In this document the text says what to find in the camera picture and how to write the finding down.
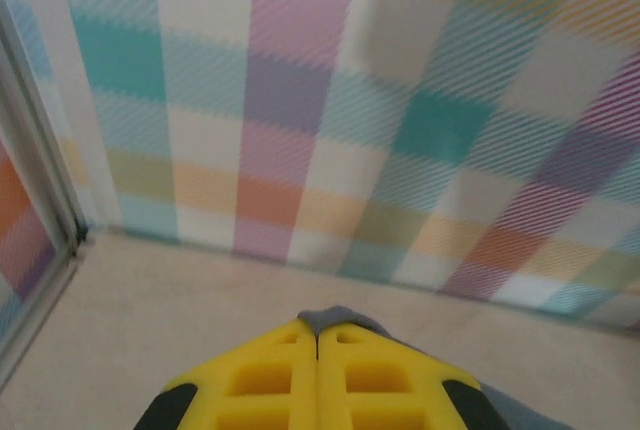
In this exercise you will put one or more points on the aluminium frame post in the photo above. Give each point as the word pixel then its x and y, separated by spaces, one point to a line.
pixel 42 150

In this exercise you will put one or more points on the grey t-shirt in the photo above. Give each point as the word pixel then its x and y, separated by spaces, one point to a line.
pixel 340 314

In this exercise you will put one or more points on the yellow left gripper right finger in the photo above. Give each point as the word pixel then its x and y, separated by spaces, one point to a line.
pixel 380 385

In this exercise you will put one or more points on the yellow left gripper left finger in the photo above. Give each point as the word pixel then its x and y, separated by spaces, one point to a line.
pixel 260 385

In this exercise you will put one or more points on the aluminium table side rail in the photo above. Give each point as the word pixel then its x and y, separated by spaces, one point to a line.
pixel 47 290

